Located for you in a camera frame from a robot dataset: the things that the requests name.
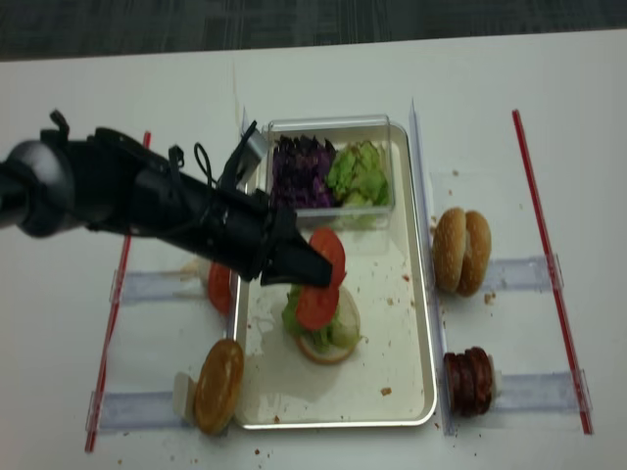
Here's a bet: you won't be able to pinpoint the red right rail strip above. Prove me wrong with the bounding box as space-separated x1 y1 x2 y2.
511 109 594 436

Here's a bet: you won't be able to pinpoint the sesame bun left half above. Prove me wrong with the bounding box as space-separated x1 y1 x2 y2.
432 207 469 293

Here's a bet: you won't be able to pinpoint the sesame bun right half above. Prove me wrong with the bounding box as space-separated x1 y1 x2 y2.
457 211 492 297

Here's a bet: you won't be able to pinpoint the white tomato pusher block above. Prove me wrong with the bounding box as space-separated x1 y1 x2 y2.
180 257 212 289

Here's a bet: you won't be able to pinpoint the clear bun pusher track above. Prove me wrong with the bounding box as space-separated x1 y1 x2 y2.
85 392 191 432

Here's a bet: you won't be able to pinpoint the clear plastic salad container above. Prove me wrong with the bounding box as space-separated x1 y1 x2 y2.
262 115 395 226

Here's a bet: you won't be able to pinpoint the clear patty track right side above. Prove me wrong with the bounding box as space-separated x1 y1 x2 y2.
491 370 593 413

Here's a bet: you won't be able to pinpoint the dark meat patty front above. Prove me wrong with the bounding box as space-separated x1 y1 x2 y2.
444 352 477 417

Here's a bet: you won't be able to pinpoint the metal tray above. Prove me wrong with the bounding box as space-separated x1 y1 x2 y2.
231 117 437 430

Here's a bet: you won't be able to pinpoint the toasted bun top half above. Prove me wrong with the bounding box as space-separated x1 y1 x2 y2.
194 339 244 435

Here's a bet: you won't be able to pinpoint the dark meat patty back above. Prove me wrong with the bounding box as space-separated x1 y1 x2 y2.
464 347 494 415

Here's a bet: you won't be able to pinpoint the green lettuce in container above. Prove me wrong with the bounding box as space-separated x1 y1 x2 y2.
325 141 390 207

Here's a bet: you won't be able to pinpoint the clear right front stop rail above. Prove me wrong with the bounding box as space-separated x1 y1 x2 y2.
409 99 456 437

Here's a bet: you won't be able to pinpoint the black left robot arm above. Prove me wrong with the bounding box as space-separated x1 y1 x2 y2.
1 112 334 288

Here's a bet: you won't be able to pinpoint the red tomato slice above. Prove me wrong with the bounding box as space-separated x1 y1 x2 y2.
310 227 346 287
207 262 231 316

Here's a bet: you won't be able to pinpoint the white bun pusher block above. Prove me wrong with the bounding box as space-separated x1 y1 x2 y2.
172 372 197 426

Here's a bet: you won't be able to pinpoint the clear tomato pusher track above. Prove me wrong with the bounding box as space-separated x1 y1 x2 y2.
110 271 207 304

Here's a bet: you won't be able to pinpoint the sesame bun half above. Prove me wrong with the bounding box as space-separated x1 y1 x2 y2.
432 207 469 293
457 211 492 297

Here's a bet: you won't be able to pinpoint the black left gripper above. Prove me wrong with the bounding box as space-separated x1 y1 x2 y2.
131 169 332 287

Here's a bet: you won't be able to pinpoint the clear bun track right side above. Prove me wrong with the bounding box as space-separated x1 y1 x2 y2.
480 255 563 293

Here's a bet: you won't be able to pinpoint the red rail strip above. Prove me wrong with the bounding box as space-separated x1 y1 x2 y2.
83 129 152 452
511 109 594 436

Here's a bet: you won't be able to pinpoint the red left rail strip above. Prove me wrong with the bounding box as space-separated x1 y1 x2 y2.
83 129 152 452

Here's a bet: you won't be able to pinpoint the green lettuce leaf on bun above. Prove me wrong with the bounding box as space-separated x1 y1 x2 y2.
281 285 362 362

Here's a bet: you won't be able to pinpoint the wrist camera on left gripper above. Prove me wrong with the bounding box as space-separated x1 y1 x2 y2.
219 120 268 187

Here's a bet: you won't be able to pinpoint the purple lettuce leaves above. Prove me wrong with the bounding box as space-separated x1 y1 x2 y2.
270 135 339 210

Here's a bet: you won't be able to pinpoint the dark meat patty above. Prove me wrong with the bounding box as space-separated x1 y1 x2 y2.
464 347 494 415
444 352 477 417

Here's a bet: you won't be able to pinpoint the bottom bun half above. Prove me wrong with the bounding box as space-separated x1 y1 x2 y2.
294 287 362 365

